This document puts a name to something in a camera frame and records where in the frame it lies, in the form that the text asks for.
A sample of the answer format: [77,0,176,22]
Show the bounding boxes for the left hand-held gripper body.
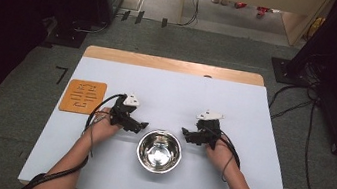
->
[107,90,142,130]

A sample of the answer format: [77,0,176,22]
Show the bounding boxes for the white table cover sheet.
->
[17,49,307,189]

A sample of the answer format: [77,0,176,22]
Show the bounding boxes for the black hanging cable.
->
[176,0,203,30]

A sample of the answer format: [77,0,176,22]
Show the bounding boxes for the yellow object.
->
[305,14,327,42]

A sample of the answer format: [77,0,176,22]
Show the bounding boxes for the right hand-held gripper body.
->
[190,108,226,151]

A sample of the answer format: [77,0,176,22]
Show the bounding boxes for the stainless steel bowl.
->
[133,126,186,177]

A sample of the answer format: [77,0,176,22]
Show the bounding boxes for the red shoe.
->
[255,6,272,22]
[233,0,249,11]

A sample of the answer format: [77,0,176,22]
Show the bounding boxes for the pale shoes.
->
[209,0,231,8]

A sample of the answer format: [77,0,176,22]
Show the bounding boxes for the long black floor cable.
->
[297,99,337,189]

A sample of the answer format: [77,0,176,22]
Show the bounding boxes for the black corner tape mark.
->
[53,65,69,87]

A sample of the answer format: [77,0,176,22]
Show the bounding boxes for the black stand base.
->
[267,55,315,89]
[41,15,91,54]

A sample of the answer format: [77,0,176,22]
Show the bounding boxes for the person's right hand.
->
[201,136,243,178]

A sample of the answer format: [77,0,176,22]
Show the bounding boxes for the person's left hand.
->
[82,104,127,150]

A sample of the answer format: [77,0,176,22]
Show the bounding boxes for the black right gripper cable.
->
[212,130,246,186]

